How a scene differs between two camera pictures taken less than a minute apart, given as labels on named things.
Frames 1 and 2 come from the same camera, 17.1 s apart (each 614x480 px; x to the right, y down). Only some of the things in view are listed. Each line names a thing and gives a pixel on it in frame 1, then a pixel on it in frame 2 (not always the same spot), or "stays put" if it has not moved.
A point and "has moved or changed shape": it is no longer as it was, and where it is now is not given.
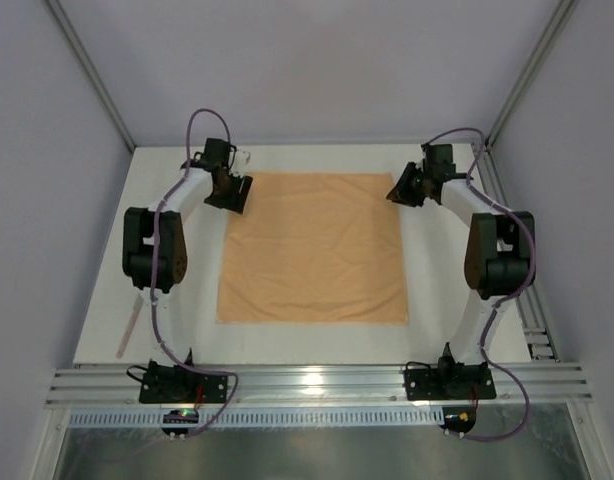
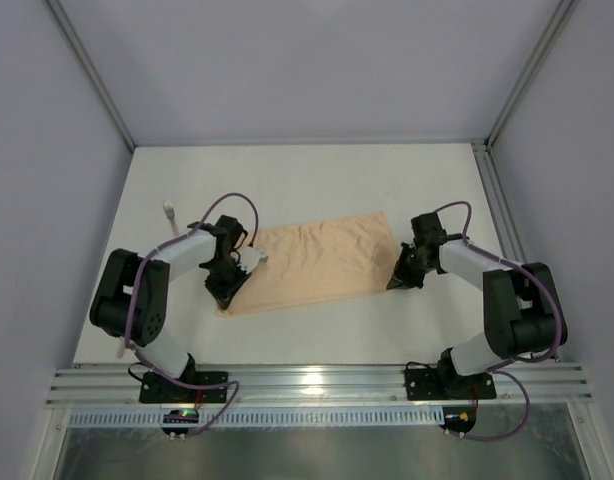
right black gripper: (407, 185) → (407, 270)
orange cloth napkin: (313, 248) has moved or changed shape
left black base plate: (182, 385) stays put
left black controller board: (182, 416) stays put
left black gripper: (232, 192) → (225, 282)
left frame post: (72, 41) stays put
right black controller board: (459, 418) stays put
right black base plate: (463, 381) stays put
